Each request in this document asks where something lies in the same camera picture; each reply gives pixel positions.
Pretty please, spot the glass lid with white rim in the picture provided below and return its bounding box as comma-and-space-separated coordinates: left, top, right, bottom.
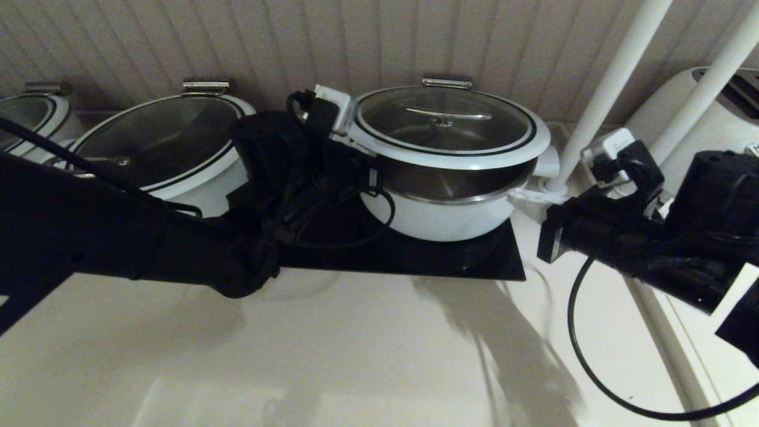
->
346, 85, 552, 171
0, 95, 69, 156
65, 94, 256, 199

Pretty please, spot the white pot with steel insert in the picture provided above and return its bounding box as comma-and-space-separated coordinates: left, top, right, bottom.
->
71, 77, 259, 219
0, 83, 90, 164
356, 76, 561, 243

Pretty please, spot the large black induction cooktop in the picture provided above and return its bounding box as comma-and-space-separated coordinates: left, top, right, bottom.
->
276, 196, 527, 282

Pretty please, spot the white slanted pole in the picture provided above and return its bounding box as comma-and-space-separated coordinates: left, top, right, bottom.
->
543, 0, 674, 193
649, 0, 759, 167

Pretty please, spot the white toaster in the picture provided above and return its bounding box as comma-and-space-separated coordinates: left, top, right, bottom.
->
626, 66, 759, 196

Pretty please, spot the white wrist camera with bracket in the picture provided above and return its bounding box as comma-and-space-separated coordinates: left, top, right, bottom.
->
581, 128, 665, 196
288, 84, 358, 143

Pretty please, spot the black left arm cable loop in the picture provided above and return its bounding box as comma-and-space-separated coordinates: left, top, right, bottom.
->
291, 187, 397, 250

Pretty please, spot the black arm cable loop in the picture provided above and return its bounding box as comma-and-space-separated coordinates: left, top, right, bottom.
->
567, 255, 759, 422
291, 187, 397, 250

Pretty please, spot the black right arm cable loop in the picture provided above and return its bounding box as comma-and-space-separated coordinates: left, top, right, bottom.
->
567, 255, 759, 422

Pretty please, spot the thin cable along left arm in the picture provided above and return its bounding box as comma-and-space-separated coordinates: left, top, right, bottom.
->
0, 117, 203, 219

